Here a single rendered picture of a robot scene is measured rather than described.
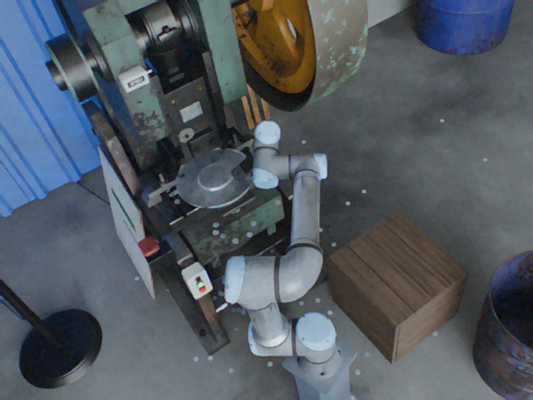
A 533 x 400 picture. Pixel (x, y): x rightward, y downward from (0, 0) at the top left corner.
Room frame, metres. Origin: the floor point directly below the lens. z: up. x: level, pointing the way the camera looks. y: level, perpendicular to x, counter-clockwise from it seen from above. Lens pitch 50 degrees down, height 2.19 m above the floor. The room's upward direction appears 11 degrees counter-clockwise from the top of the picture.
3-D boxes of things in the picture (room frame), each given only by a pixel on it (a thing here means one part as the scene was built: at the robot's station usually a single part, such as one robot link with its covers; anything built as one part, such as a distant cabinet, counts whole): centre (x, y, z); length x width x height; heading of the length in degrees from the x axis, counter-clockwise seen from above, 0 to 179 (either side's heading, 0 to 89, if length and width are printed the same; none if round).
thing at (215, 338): (1.50, 0.54, 0.45); 0.92 x 0.12 x 0.90; 24
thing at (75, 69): (1.40, 0.47, 1.31); 0.22 x 0.12 x 0.22; 24
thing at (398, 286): (1.13, -0.44, 0.18); 0.40 x 0.38 x 0.35; 26
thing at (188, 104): (1.45, 0.22, 1.04); 0.17 x 0.15 x 0.30; 24
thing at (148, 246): (1.14, 0.44, 0.72); 0.07 x 0.06 x 0.08; 24
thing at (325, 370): (0.76, -0.06, 0.50); 0.15 x 0.15 x 0.10
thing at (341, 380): (0.76, -0.06, 0.23); 0.19 x 0.19 x 0.45; 43
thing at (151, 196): (1.42, 0.39, 0.76); 0.17 x 0.06 x 0.10; 114
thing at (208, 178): (1.37, 0.19, 0.78); 0.29 x 0.29 x 0.01
